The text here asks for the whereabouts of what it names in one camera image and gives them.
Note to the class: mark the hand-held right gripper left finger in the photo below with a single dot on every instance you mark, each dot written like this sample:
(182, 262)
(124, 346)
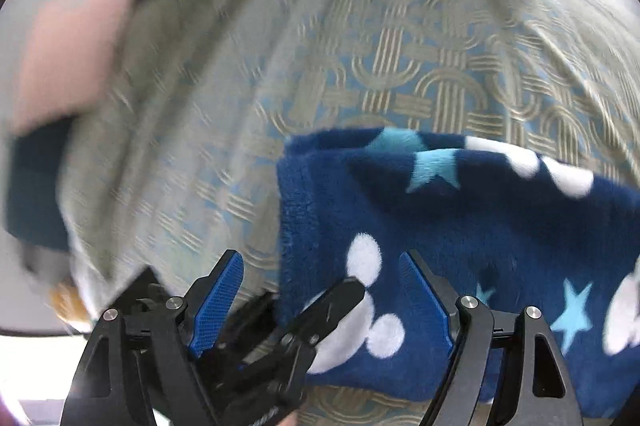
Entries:
(216, 306)

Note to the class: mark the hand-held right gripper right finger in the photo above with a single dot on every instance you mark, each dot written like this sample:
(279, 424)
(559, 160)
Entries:
(425, 301)

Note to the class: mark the pink pillow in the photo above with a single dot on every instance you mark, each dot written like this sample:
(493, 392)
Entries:
(70, 51)

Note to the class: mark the beige patterned bedspread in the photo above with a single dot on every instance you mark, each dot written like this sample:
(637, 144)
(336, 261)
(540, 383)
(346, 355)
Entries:
(350, 56)

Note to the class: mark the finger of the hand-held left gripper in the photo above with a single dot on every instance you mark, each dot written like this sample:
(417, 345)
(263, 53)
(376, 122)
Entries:
(252, 318)
(330, 308)

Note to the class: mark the orange item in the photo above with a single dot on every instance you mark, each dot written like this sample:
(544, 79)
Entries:
(67, 301)

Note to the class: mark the teal cushion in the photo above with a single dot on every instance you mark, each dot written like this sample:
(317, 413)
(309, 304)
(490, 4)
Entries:
(37, 186)

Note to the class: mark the navy blue fleece blanket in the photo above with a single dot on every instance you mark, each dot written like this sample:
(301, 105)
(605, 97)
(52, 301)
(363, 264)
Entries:
(450, 216)

